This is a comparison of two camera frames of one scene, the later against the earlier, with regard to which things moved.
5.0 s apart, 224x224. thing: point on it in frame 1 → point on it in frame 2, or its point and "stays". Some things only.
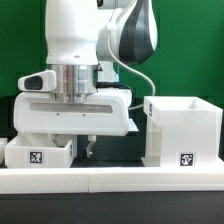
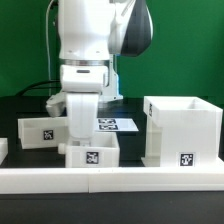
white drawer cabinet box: (182, 132) stays
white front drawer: (38, 151) → (99, 151)
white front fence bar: (112, 180) stays
